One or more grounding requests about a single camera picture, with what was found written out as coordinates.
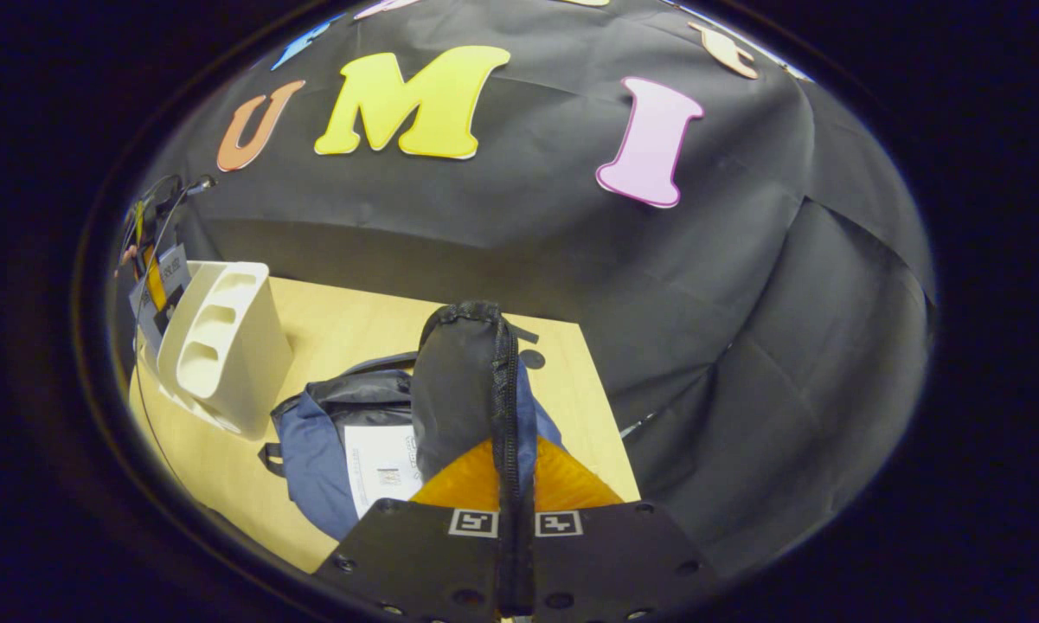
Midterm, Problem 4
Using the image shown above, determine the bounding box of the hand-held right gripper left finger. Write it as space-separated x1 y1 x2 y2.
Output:
315 436 503 623

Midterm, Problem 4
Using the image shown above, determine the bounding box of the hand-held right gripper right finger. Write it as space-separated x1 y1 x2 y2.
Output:
532 436 720 623

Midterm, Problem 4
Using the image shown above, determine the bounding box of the white plastic bookshelf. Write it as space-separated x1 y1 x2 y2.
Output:
156 261 296 439

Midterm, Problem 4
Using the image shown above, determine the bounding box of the navy blue schoolbag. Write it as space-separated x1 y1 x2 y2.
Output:
260 300 572 617

